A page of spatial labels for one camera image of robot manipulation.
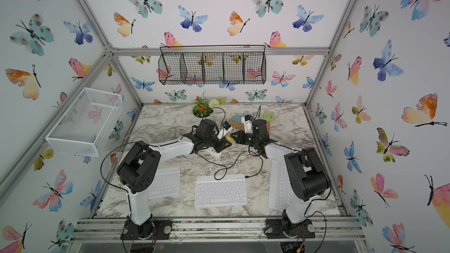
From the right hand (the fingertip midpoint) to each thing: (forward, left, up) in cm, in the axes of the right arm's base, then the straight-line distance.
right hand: (232, 133), depth 90 cm
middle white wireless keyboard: (-25, +5, -12) cm, 28 cm away
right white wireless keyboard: (-24, -24, -13) cm, 36 cm away
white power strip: (-7, +11, -5) cm, 14 cm away
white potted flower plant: (+14, +18, +4) cm, 23 cm away
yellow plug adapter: (-3, +1, -1) cm, 3 cm away
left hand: (-2, +1, -4) cm, 5 cm away
